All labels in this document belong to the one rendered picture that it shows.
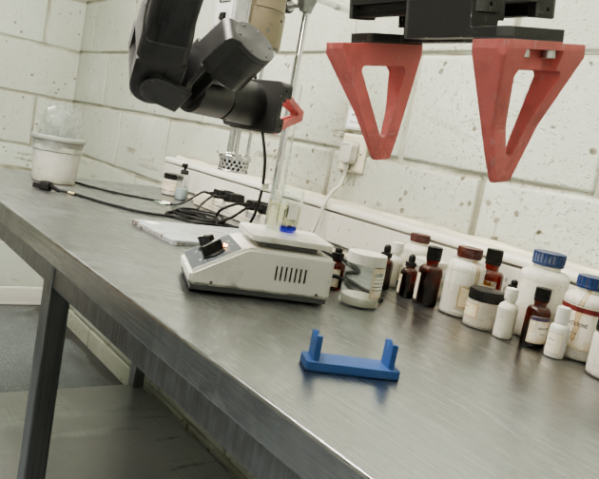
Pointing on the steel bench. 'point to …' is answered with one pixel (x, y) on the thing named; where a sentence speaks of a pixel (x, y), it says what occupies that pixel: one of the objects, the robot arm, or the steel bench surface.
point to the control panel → (211, 258)
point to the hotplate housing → (265, 272)
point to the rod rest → (325, 362)
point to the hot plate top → (285, 238)
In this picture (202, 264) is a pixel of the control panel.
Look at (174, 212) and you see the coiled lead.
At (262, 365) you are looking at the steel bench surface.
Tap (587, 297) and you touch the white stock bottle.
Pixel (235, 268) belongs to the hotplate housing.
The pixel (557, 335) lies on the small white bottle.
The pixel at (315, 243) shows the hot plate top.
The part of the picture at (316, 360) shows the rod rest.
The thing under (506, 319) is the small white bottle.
